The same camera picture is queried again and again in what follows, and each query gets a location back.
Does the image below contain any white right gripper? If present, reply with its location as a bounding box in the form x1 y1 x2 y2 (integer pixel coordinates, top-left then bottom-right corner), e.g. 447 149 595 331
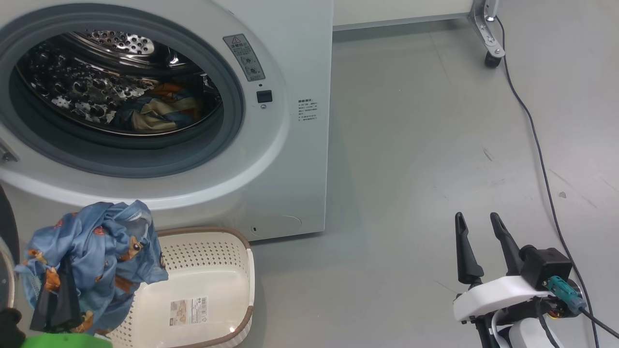
453 212 553 323

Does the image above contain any white partition panel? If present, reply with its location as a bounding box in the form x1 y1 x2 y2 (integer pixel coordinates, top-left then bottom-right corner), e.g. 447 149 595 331
333 0 477 32

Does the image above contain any basket product label sticker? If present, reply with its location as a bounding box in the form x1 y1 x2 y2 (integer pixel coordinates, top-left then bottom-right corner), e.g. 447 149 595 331
169 296 209 327

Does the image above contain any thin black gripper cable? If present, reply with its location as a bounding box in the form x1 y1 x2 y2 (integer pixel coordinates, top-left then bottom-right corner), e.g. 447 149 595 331
532 297 619 348

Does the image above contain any blue bear print garment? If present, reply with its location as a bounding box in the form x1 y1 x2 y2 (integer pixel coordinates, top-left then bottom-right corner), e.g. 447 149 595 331
15 200 169 336

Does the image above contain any teal cable connector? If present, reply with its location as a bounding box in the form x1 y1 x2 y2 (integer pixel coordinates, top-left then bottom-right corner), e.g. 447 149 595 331
546 275 587 315

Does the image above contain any cream perforated laundry basket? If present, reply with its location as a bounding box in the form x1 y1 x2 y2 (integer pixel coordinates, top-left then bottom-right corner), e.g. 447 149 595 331
104 226 255 348

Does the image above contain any blue cream orange garment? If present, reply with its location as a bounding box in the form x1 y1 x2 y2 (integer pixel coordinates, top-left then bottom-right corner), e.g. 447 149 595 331
112 82 208 133

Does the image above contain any long black floor cable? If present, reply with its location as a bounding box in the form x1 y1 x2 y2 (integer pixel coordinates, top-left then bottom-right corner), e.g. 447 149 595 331
494 15 601 348

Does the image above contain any round black glass washer door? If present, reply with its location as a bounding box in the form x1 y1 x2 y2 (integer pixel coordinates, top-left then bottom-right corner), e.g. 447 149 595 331
0 186 21 310

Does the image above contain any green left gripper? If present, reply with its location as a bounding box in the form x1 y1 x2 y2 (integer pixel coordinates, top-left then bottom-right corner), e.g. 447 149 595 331
22 263 114 348

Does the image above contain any metal caster leg with wheel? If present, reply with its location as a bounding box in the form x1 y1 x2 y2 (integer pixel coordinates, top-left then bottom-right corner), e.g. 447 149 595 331
468 0 506 68

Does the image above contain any grey warning sticker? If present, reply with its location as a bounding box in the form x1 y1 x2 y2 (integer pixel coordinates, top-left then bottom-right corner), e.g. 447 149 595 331
223 34 265 82

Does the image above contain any white front-load washing machine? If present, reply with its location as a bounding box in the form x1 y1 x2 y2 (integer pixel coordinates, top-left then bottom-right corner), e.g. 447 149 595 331
0 0 334 242

